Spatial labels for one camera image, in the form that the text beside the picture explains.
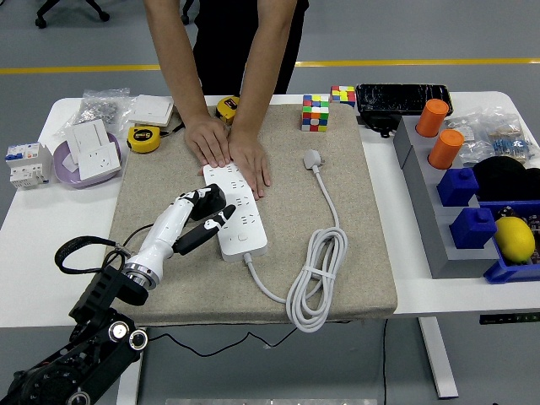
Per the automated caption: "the person's right hand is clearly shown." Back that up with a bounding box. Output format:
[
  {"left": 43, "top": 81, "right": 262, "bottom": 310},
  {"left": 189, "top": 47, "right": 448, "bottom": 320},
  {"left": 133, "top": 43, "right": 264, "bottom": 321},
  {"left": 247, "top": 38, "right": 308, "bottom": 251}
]
[{"left": 183, "top": 112, "right": 232, "bottom": 169}]

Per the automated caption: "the person's left hand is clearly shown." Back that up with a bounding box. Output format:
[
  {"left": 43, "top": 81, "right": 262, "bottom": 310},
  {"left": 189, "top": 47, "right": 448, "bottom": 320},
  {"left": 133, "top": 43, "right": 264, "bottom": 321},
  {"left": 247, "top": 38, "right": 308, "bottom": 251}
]
[{"left": 227, "top": 128, "right": 271, "bottom": 200}]

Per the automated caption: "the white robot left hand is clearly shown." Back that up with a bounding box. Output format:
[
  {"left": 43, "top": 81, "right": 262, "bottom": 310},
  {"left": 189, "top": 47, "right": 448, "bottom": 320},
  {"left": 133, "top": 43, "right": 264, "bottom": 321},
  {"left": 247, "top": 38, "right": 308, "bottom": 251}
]
[{"left": 125, "top": 187, "right": 238, "bottom": 278}]

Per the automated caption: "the black plug adapter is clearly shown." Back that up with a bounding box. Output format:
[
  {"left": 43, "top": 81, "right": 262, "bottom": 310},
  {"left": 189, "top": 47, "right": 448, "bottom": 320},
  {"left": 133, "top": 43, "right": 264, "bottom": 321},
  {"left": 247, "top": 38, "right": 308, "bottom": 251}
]
[{"left": 189, "top": 183, "right": 228, "bottom": 221}]

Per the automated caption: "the white power strip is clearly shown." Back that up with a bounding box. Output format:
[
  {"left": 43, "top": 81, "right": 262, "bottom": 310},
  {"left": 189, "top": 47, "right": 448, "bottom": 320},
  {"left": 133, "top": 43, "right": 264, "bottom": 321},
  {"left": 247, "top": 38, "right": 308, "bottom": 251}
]
[{"left": 202, "top": 162, "right": 269, "bottom": 263}]

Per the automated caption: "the yellow black tape measure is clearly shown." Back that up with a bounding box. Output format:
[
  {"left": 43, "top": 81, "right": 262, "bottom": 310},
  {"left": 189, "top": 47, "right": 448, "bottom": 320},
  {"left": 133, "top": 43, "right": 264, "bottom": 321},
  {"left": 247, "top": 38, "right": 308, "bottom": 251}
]
[
  {"left": 214, "top": 95, "right": 240, "bottom": 127},
  {"left": 126, "top": 122, "right": 185, "bottom": 154}
]

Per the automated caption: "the grey-brown mat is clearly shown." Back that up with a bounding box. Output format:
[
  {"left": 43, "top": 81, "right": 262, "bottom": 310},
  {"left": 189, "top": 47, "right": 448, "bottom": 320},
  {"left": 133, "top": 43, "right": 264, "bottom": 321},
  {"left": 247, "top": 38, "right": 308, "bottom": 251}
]
[{"left": 105, "top": 103, "right": 399, "bottom": 328}]

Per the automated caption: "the large colourful puzzle cube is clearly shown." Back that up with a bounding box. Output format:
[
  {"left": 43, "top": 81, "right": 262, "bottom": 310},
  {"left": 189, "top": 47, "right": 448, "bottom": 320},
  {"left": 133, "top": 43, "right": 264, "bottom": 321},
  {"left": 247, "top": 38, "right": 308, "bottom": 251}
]
[{"left": 300, "top": 94, "right": 331, "bottom": 133}]

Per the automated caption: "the purple bowl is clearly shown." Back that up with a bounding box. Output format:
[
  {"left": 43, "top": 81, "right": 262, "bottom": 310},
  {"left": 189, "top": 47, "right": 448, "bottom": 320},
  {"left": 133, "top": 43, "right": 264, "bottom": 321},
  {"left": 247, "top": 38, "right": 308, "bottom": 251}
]
[{"left": 51, "top": 131, "right": 123, "bottom": 190}]

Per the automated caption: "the person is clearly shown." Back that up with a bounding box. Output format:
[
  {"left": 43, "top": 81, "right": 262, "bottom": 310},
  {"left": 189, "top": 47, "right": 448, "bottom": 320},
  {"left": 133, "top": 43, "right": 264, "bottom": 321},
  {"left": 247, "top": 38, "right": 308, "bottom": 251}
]
[{"left": 192, "top": 0, "right": 311, "bottom": 97}]

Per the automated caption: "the small colourful puzzle cube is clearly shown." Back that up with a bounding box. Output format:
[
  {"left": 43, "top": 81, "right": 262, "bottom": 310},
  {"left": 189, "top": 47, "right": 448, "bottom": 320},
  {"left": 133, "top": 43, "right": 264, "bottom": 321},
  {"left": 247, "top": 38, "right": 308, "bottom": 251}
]
[{"left": 329, "top": 85, "right": 357, "bottom": 109}]

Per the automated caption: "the clear bag of screws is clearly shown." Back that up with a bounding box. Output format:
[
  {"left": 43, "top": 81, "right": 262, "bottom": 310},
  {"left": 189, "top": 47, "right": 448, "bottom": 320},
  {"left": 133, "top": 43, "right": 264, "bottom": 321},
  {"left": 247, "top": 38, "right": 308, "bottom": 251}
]
[{"left": 52, "top": 87, "right": 132, "bottom": 138}]

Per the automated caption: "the small black device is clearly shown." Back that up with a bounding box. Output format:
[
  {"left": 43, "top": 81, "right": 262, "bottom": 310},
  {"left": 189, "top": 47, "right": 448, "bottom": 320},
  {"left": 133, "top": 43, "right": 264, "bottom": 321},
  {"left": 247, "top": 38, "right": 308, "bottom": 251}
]
[{"left": 357, "top": 112, "right": 402, "bottom": 139}]

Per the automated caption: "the white circuit breaker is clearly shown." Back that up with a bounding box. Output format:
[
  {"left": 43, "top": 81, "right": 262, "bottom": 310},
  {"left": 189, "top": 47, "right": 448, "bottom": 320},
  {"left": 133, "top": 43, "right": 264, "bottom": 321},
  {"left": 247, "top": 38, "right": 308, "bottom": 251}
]
[{"left": 4, "top": 142, "right": 54, "bottom": 190}]

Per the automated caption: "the black wrapped tray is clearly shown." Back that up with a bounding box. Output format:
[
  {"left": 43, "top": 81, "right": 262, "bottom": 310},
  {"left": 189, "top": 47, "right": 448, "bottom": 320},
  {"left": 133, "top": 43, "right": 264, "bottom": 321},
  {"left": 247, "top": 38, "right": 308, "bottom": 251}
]
[{"left": 355, "top": 83, "right": 455, "bottom": 117}]

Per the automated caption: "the white table leg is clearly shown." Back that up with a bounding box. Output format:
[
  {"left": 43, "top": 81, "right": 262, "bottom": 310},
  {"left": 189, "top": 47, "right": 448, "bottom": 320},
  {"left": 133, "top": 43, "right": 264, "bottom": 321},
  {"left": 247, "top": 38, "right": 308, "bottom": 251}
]
[
  {"left": 116, "top": 327, "right": 148, "bottom": 405},
  {"left": 417, "top": 316, "right": 460, "bottom": 400}
]

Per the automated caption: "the orange cylinder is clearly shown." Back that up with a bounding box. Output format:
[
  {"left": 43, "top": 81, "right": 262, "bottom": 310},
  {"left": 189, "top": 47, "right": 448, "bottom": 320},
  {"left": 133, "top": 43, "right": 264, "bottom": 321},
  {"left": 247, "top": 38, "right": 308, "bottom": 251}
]
[
  {"left": 415, "top": 98, "right": 450, "bottom": 138},
  {"left": 428, "top": 128, "right": 466, "bottom": 170}
]

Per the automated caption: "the blue square block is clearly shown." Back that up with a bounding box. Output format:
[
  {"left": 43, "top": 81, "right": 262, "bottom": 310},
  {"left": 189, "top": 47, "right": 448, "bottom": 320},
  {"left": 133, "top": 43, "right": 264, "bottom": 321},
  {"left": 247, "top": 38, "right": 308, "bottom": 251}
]
[
  {"left": 448, "top": 206, "right": 498, "bottom": 251},
  {"left": 436, "top": 167, "right": 480, "bottom": 208}
]

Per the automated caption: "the grey block holder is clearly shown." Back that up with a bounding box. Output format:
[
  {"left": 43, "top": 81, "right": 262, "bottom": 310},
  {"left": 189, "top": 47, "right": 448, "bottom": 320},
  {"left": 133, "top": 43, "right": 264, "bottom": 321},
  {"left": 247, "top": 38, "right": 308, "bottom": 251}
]
[{"left": 392, "top": 114, "right": 501, "bottom": 280}]

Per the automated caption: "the clear bag with white parts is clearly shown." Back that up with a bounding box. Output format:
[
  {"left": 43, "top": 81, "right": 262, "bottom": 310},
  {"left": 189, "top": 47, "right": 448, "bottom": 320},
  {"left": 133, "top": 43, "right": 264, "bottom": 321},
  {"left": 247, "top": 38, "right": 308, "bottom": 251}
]
[{"left": 445, "top": 114, "right": 490, "bottom": 168}]

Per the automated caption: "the black cloth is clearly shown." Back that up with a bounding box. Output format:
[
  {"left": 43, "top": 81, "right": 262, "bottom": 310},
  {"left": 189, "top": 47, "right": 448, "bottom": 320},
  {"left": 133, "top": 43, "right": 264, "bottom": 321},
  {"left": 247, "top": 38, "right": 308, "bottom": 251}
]
[{"left": 471, "top": 155, "right": 540, "bottom": 203}]

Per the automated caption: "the clear bag with blue parts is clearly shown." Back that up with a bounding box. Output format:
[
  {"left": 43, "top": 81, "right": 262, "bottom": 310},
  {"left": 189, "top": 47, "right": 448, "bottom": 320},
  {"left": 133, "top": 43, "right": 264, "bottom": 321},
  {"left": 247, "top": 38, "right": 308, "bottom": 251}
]
[{"left": 480, "top": 107, "right": 540, "bottom": 165}]

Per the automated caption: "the yellow lemon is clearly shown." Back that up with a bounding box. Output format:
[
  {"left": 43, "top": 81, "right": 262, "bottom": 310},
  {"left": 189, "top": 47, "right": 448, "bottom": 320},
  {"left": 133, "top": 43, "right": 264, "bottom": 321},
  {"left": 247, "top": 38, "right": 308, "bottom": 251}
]
[{"left": 493, "top": 216, "right": 537, "bottom": 263}]

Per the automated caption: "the blue plastic bin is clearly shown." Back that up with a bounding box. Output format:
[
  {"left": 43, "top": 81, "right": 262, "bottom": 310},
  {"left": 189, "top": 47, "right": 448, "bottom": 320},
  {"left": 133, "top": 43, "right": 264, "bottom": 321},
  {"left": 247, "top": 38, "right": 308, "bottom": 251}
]
[{"left": 478, "top": 200, "right": 540, "bottom": 284}]

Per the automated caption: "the black table control panel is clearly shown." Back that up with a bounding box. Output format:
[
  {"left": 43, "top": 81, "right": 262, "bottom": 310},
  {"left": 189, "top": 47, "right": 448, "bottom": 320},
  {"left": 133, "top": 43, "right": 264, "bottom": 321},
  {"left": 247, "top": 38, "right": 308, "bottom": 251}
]
[{"left": 478, "top": 312, "right": 540, "bottom": 326}]

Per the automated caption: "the white power strip cable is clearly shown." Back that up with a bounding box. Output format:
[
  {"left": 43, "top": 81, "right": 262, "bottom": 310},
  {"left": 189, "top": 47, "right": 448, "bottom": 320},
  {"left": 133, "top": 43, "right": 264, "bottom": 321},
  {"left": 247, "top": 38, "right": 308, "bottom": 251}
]
[{"left": 243, "top": 148, "right": 349, "bottom": 334}]

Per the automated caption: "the white switch box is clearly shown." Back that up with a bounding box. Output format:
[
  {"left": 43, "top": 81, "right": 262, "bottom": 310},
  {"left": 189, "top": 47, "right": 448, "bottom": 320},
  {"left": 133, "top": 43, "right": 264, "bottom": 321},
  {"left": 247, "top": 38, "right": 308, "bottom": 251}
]
[{"left": 126, "top": 94, "right": 175, "bottom": 128}]

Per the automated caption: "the white wall socket panel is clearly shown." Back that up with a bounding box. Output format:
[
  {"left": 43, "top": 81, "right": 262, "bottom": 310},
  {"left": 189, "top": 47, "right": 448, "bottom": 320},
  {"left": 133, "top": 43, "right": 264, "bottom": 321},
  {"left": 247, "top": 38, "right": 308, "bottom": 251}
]
[{"left": 77, "top": 142, "right": 122, "bottom": 181}]

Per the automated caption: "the white switch panel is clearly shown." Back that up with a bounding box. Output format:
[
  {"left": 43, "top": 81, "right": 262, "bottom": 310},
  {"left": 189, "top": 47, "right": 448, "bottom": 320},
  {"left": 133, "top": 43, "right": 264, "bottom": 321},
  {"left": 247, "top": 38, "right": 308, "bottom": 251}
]
[{"left": 62, "top": 118, "right": 111, "bottom": 165}]

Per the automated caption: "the thin black plug cord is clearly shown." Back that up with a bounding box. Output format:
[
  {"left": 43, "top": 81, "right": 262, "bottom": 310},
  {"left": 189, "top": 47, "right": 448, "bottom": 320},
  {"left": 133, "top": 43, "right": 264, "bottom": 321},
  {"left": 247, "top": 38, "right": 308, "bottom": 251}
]
[{"left": 120, "top": 223, "right": 351, "bottom": 358}]

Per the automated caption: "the black table power cable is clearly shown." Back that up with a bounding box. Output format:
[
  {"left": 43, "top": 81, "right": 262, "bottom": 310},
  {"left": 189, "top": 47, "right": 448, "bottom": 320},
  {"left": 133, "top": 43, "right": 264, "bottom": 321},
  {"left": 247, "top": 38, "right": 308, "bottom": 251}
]
[{"left": 381, "top": 318, "right": 389, "bottom": 405}]

